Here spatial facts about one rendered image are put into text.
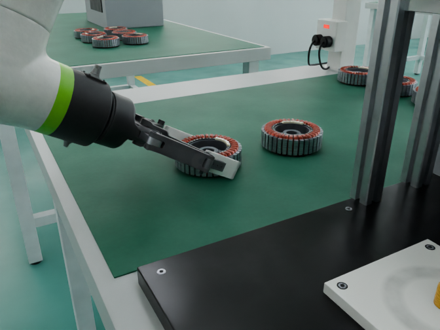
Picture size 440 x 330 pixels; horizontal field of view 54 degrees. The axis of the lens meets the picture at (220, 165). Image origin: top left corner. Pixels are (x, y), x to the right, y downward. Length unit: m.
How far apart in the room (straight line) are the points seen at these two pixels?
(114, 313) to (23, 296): 1.28
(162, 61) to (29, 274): 0.94
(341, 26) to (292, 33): 4.58
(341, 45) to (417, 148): 0.79
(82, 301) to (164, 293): 0.97
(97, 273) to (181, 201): 0.17
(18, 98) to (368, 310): 0.42
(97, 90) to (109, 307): 0.27
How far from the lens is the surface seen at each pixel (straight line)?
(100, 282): 0.49
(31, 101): 0.53
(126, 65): 1.59
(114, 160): 0.76
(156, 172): 0.71
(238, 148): 0.71
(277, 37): 5.82
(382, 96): 0.54
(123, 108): 0.59
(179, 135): 0.75
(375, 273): 0.46
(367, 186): 0.59
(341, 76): 1.29
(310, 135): 0.77
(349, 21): 1.44
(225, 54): 1.74
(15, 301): 1.71
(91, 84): 0.57
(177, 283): 0.44
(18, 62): 0.53
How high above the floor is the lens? 1.06
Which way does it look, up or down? 25 degrees down
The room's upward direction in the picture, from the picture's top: straight up
